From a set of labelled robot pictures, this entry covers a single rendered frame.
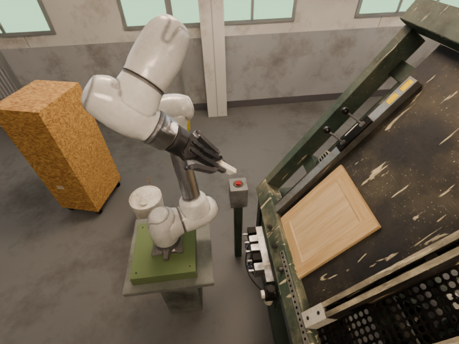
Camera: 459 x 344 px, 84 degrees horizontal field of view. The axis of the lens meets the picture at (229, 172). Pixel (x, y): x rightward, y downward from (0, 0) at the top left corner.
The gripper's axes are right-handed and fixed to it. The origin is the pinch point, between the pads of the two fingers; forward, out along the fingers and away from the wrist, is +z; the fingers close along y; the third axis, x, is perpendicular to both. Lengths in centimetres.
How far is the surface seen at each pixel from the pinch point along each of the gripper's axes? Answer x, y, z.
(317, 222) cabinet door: 8, 4, 74
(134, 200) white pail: 174, 35, 46
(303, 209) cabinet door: 17, 13, 76
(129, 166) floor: 254, 98, 59
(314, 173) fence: 8, 31, 71
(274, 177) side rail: 41, 40, 80
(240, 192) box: 58, 27, 67
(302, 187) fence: 16, 25, 73
